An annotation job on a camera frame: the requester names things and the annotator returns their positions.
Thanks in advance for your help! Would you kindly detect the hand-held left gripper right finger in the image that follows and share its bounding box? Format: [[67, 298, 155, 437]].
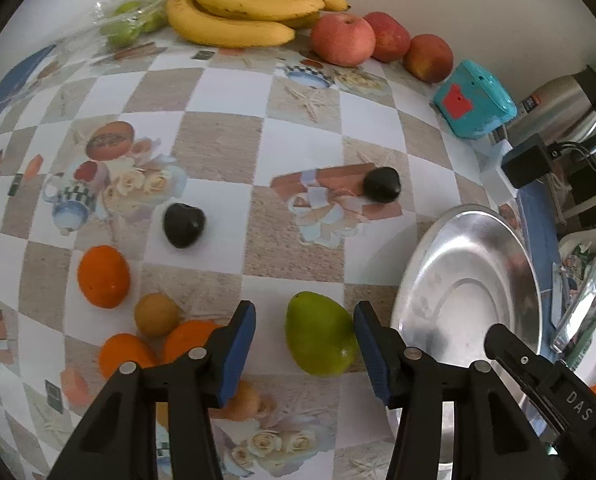
[[353, 301, 561, 480]]

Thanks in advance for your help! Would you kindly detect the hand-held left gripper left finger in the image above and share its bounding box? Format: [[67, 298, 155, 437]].
[[45, 300, 257, 480]]

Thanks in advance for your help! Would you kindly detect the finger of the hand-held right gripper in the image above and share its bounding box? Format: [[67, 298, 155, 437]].
[[484, 323, 554, 392]]

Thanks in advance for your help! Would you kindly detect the orange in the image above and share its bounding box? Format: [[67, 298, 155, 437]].
[[77, 245, 131, 309], [99, 332, 159, 381], [163, 319, 223, 363]]

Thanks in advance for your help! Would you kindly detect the green mango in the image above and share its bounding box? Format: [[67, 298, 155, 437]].
[[284, 291, 359, 377]]

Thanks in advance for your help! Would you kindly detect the small brown round fruit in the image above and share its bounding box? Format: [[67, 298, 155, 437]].
[[134, 293, 183, 338]]

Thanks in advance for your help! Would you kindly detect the round steel plate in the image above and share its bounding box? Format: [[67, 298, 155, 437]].
[[390, 203, 561, 466]]

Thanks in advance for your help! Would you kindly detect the black charger on white base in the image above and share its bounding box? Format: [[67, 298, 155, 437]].
[[470, 127, 518, 188]]

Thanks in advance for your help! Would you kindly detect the checkered tablecloth with blue border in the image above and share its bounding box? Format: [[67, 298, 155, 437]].
[[0, 25, 563, 480]]

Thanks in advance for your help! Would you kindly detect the steel thermos kettle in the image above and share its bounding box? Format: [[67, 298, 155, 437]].
[[508, 62, 596, 161]]

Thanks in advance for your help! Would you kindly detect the teal plastic box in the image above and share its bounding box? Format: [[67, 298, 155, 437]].
[[432, 59, 517, 140]]

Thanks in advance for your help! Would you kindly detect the red apple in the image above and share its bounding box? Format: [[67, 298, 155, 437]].
[[363, 11, 411, 63], [403, 34, 454, 84]]

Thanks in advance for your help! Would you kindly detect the pale pink apple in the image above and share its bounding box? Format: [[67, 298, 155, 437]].
[[311, 12, 377, 67]]

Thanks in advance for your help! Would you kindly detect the plastic bag of green fruit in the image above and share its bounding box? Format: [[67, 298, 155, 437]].
[[95, 0, 169, 48]]

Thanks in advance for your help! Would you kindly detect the bunch of yellow bananas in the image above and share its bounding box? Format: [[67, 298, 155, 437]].
[[165, 0, 352, 48]]

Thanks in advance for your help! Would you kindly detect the black cable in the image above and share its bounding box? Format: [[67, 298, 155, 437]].
[[550, 141, 596, 177]]

